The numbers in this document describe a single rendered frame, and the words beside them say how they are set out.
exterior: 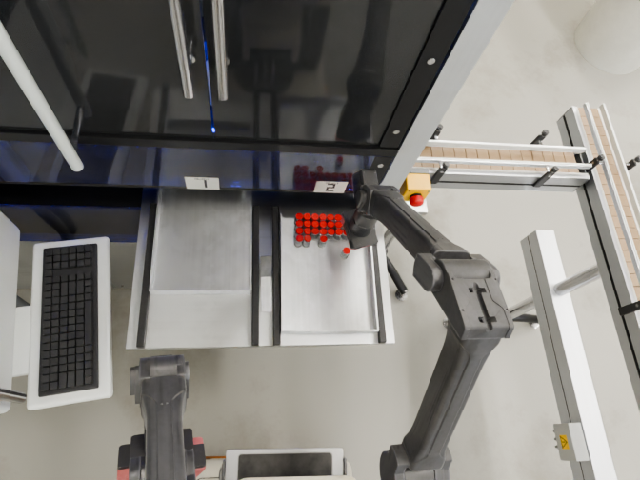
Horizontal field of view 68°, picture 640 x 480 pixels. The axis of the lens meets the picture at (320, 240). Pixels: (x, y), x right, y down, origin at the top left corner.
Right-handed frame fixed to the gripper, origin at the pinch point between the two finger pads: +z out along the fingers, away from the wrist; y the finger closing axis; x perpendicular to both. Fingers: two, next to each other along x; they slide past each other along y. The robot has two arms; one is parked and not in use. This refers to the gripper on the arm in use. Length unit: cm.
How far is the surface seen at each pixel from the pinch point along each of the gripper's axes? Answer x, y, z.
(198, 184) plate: 36.1, 23.8, -2.3
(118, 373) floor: 83, 0, 99
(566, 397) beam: -74, -58, 50
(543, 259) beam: -86, -9, 45
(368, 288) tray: -3.5, -10.8, 11.4
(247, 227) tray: 25.2, 15.0, 11.2
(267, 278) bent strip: 23.4, -1.4, 11.2
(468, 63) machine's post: -16, 11, -51
